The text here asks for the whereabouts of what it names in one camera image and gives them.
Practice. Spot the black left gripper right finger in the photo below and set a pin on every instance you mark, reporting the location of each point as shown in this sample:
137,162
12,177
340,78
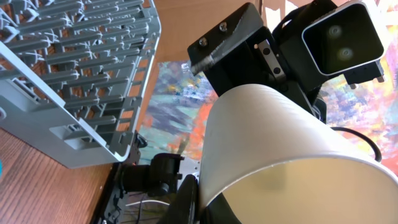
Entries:
219,212

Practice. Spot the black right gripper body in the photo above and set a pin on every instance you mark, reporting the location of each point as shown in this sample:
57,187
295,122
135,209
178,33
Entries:
240,50

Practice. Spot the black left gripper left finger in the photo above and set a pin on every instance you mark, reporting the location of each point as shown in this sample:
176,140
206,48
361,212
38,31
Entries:
183,209

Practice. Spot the white cup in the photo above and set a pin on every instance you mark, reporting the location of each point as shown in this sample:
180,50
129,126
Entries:
276,163

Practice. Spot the grey dishwasher rack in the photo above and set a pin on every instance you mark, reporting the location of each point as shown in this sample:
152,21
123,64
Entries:
74,74

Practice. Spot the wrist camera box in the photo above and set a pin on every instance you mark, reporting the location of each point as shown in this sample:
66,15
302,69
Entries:
321,40

